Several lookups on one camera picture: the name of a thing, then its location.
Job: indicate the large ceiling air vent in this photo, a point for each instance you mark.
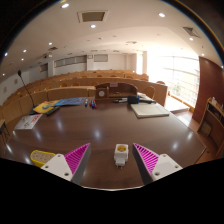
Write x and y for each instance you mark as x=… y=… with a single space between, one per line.
x=92 y=16

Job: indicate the yellow folder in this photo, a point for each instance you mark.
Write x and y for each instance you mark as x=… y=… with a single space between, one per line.
x=45 y=107

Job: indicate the wooden chair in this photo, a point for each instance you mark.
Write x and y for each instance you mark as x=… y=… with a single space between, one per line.
x=149 y=91

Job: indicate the recessed ceiling lights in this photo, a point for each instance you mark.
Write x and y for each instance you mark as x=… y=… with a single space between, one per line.
x=92 y=26

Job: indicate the black remote control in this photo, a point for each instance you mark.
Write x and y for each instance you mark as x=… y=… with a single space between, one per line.
x=52 y=110

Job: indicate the wooden shelf unit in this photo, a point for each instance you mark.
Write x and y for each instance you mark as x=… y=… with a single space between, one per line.
x=213 y=123

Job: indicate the black pouch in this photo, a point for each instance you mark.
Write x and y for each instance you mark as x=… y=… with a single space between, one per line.
x=133 y=99

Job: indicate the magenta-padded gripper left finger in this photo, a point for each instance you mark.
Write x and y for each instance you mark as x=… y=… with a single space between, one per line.
x=59 y=165

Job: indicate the black gooseneck microphone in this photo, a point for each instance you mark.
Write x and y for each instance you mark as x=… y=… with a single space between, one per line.
x=33 y=111

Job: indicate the white printed paper sheet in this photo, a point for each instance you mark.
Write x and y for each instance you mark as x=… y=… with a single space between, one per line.
x=28 y=121

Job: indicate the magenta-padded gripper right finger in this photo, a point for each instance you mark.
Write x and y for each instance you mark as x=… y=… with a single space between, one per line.
x=163 y=165

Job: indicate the white flat pad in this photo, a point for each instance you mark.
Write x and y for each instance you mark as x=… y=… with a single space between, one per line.
x=150 y=110

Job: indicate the white charger block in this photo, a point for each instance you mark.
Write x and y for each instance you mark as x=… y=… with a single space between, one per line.
x=121 y=155

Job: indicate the blue booklet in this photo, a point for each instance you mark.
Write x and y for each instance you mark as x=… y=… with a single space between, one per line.
x=70 y=101

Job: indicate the rows of wooden auditorium seats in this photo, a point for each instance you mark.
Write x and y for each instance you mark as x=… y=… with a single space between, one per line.
x=66 y=81

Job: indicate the blue marker pen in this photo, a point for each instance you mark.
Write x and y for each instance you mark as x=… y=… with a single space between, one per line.
x=86 y=102

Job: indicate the wooden desk organizer with clock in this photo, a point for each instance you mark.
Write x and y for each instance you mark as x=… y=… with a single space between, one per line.
x=115 y=90

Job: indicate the large bright window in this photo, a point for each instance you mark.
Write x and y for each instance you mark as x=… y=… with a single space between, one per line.
x=180 y=78

